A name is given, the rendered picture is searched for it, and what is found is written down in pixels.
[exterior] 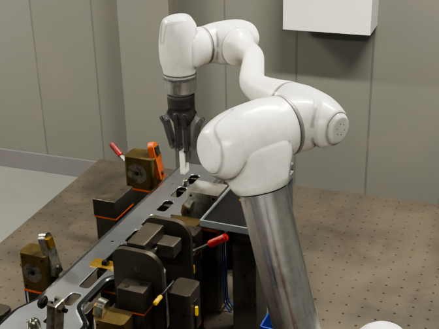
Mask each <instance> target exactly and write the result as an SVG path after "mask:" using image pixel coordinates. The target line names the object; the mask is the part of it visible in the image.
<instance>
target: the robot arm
mask: <svg viewBox="0 0 439 329"><path fill-rule="evenodd" d="M258 44H259V33H258V31H257V29H256V27H255V26H254V25H253V24H252V23H250V22H247V21H244V20H225V21H220V22H214V23H210V24H207V25H204V26H201V27H197V26H196V23H195V22H194V20H193V19H192V17H191V16H190V15H188V14H173V15H170V16H167V17H166V18H164V19H163V20H162V22H161V27H160V30H159V59H160V64H161V66H162V69H163V81H164V91H165V93H166V94H167V104H168V109H167V113H164V114H162V115H161V116H160V117H159V118H160V120H161V122H162V123H163V126H164V128H165V132H166V135H167V140H168V142H169V146H170V148H171V149H172V148H173V149H175V150H176V156H177V161H179V162H180V173H181V174H183V175H185V174H186V173H187V172H188V171H189V162H190V161H191V151H194V150H195V149H196V148H197V153H198V156H199V160H200V162H201V164H202V166H203V167H204V169H205V170H206V171H207V172H208V173H209V174H210V175H211V176H213V177H215V178H217V179H219V180H225V181H226V182H227V184H228V185H229V187H230V189H231V190H232V192H234V194H235V195H237V196H240V201H241V204H242V209H243V212H244V217H245V220H246V225H247V228H248V233H249V236H250V241H251V244H252V249H253V253H254V257H255V261H256V265H257V268H258V271H259V276H260V279H261V284H262V287H263V292H264V295H265V300H266V303H267V308H268V313H269V316H270V321H271V324H272V329H321V327H320V324H319V319H318V315H317V311H316V305H315V302H314V297H313V294H312V289H311V286H310V280H309V277H308V272H307V269H306V264H305V260H304V255H303V252H302V247H301V242H300V238H299V233H298V230H297V225H296V222H295V217H294V213H293V208H292V205H291V200H290V197H289V191H288V188H287V184H288V182H289V178H290V175H291V163H292V158H293V155H295V154H297V153H300V152H303V151H307V150H309V149H313V148H315V146H317V147H319V148H327V147H331V146H335V145H337V144H339V143H340V142H341V141H342V140H343V139H344V138H345V136H346V135H347V133H348V129H349V121H348V119H347V117H346V113H345V111H344V110H343V109H342V107H341V106H340V105H339V104H338V103H337V102H336V101H335V100H334V99H333V98H331V97H330V96H328V95H327V94H325V93H323V92H321V91H319V90H317V89H315V88H312V87H310V86H307V85H303V84H299V83H296V82H292V81H287V80H278V79H274V78H269V77H266V76H264V55H263V52H262V50H261V49H260V47H258ZM208 63H217V64H219V65H234V66H238V65H242V66H241V70H240V76H239V82H240V87H241V90H242V91H243V93H244V94H245V96H247V98H249V100H251V101H250V102H246V103H244V104H241V105H238V106H236V107H233V108H231V109H228V110H226V111H224V112H222V113H221V114H219V115H218V116H216V117H215V118H214V119H212V120H211V121H210V122H209V123H208V124H207V125H206V126H205V127H204V128H203V129H202V131H201V126H202V124H203V122H204V121H205V118H204V117H200V116H198V115H197V111H196V110H195V94H194V92H196V91H197V73H196V71H197V68H199V67H200V66H202V65H205V64H208ZM170 118H171V120H172V122H173V123H174V131H173V129H172V125H171V121H170ZM194 119H195V127H194V131H193V137H192V140H191V122H192V121H193V120H194ZM182 130H183V132H184V148H183V140H182ZM174 132H175V135H174ZM182 148H183V149H182Z"/></svg>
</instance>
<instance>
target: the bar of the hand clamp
mask: <svg viewBox="0 0 439 329"><path fill-rule="evenodd" d="M37 305H38V308H40V309H43V308H45V307H46V308H47V312H46V329H63V325H64V313H67V312H68V309H67V308H65V299H64V298H62V297H59V296H55V298H54V302H53V301H51V300H50V301H48V297H47V296H45V295H42V296H41V297H40V298H39V299H38V302H37Z"/></svg>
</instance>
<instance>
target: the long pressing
mask: <svg viewBox="0 0 439 329"><path fill-rule="evenodd" d="M191 176H199V178H198V179H197V180H199V181H207V182H212V183H219V184H221V183H222V181H223V180H219V179H217V178H215V177H213V176H211V175H210V174H209V173H208V172H207V171H206V170H205V169H204V167H203V166H202V165H201V164H196V163H189V171H188V172H187V173H186V174H185V175H183V174H181V173H180V165H179V166H178V167H176V168H175V169H174V170H173V171H172V172H171V173H170V174H169V175H168V176H167V177H166V178H165V179H164V180H163V181H162V182H161V183H160V184H159V185H157V186H156V187H155V188H154V189H153V190H152V191H151V192H150V193H149V194H148V195H146V196H145V197H144V198H143V199H142V200H141V201H140V202H139V203H138V204H137V205H136V206H135V207H134V208H133V209H132V210H131V211H130V212H129V213H127V214H126V215H125V216H124V217H123V218H122V219H121V220H120V221H119V222H117V223H116V224H115V225H114V226H113V227H112V228H111V229H110V230H109V231H108V232H107V233H106V234H105V235H104V236H103V237H102V238H101V239H100V240H98V241H97V242H96V243H95V244H94V245H93V246H92V247H91V248H90V249H88V250H87V251H86V252H85V253H84V254H83V255H82V256H81V257H80V258H79V259H78V260H77V261H76V262H75V263H74V264H73V265H72V266H71V267H70V268H68V269H67V270H66V271H65V272H64V273H63V274H62V275H61V276H60V277H58V278H57V279H56V280H55V281H54V282H53V283H52V284H51V285H50V286H49V287H48V288H47V289H46V290H45V291H44V292H43V293H42V294H41V295H39V296H38V297H37V298H36V299H34V300H32V301H30V302H28V303H26V304H24V305H21V306H20V307H17V308H16V309H14V310H12V311H11V312H10V313H9V314H8V315H7V316H6V317H5V318H4V319H3V320H2V321H1V322H0V329H27V323H26V322H28V321H29V319H30V318H32V317H36V318H38V320H40V322H41V328H42V329H46V323H44V321H45V320H46V312H47V308H46V307H45V308H43V309H40V308H38V305H37V302H38V299H39V298H40V297H41V296H42V295H45V296H47V297H48V301H50V300H51V301H53V302H54V298H55V296H59V297H62V298H64V299H65V300H66V299H67V298H68V297H69V296H70V295H72V294H78V295H81V297H80V298H79V299H78V300H77V301H76V302H75V303H74V304H73V305H65V308H67V309H68V312H67V313H64V325H63V329H89V322H88V319H87V317H86V315H85V313H84V310H85V308H86V307H87V306H88V305H89V304H90V303H91V302H92V301H93V300H94V299H95V298H96V296H97V295H98V294H99V293H100V292H101V291H102V290H103V289H104V288H105V287H106V286H107V285H109V284H111V283H114V271H112V270H106V269H105V270H106V272H105V273H104V274H103V275H102V276H101V277H100V278H99V279H98V280H97V281H96V282H95V283H94V284H93V285H92V286H91V287H90V288H88V289H85V288H82V287H80V286H81V284H82V283H83V282H84V281H85V280H86V279H87V278H88V277H90V276H91V275H92V274H93V273H94V272H95V271H96V270H97V269H99V268H98V267H94V266H90V265H89V264H90V263H91V262H92V261H93V260H94V259H103V260H104V259H106V260H107V259H108V258H109V257H110V256H111V255H112V254H113V252H114V251H115V250H116V249H117V248H118V247H120V246H121V245H127V242H126V240H127V239H128V238H129V237H130V236H131V235H132V234H133V233H134V232H136V231H139V230H140V229H141V228H142V227H143V226H142V224H143V223H144V222H145V220H147V218H149V217H150V216H152V215H158V216H162V217H169V218H170V217H171V215H181V216H182V214H181V209H182V204H183V203H184V202H185V201H186V200H187V190H188V189H189V188H190V187H191V186H192V185H193V184H189V186H188V187H182V186H183V182H182V181H183V179H185V178H187V179H189V178H190V177H191ZM197 180H196V181H197ZM179 188H183V189H187V190H186V191H185V192H184V193H183V194H182V195H181V196H180V197H172V195H173V194H174V193H175V192H176V191H177V190H178V189H179ZM165 202H173V204H172V205H171V206H170V207H169V208H168V209H167V210H166V211H158V209H159V208H160V207H161V206H162V205H163V204H164V203H165ZM111 241H113V242H111Z"/></svg>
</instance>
